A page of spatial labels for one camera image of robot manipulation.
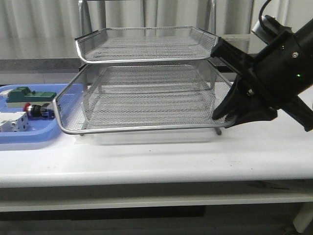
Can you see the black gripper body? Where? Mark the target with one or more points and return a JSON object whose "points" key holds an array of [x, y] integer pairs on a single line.
{"points": [[281, 71]]}

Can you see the grey stone counter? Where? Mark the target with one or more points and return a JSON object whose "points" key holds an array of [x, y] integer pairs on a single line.
{"points": [[45, 54]]}

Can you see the red emergency stop button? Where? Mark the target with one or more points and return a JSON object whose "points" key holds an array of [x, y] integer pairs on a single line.
{"points": [[39, 111]]}

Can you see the silver mesh tray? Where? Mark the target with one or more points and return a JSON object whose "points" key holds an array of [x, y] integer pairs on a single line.
{"points": [[143, 44], [128, 97]]}

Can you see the green terminal block module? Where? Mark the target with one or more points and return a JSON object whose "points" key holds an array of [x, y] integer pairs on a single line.
{"points": [[19, 96]]}

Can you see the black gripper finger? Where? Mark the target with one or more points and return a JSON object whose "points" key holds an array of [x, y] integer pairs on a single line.
{"points": [[241, 106], [233, 57]]}

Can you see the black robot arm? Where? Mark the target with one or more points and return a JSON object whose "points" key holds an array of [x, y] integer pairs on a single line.
{"points": [[306, 31]]}

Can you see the white circuit breaker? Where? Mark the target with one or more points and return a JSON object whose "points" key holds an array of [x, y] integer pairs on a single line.
{"points": [[14, 122]]}

